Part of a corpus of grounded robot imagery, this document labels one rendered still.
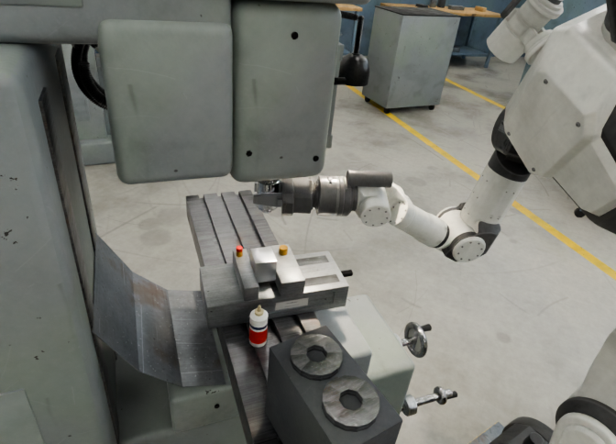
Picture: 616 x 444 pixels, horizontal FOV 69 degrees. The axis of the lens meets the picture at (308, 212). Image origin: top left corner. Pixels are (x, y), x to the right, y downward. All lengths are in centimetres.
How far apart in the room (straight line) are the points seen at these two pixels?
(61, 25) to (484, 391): 216
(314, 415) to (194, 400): 42
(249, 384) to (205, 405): 16
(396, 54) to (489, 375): 374
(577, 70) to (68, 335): 84
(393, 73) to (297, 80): 459
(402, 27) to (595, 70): 460
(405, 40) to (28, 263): 491
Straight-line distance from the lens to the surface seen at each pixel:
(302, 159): 85
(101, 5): 71
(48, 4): 71
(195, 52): 72
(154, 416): 122
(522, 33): 89
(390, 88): 540
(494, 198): 107
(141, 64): 72
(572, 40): 75
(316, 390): 77
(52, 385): 91
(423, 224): 106
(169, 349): 112
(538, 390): 252
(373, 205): 94
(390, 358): 136
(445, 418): 222
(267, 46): 76
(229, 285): 111
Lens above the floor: 172
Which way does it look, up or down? 32 degrees down
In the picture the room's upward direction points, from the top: 6 degrees clockwise
